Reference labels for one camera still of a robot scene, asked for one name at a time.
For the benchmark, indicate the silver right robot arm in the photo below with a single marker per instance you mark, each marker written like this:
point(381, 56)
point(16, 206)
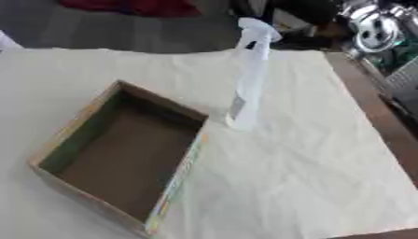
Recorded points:
point(381, 37)

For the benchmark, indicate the white spray bottle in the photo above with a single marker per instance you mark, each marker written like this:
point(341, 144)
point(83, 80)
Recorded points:
point(250, 90)

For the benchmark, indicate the open tan cardboard box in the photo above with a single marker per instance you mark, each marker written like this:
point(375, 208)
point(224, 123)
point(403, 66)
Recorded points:
point(125, 155)

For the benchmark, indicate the red cloth bundle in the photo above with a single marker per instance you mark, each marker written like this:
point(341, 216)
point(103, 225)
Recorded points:
point(147, 7)

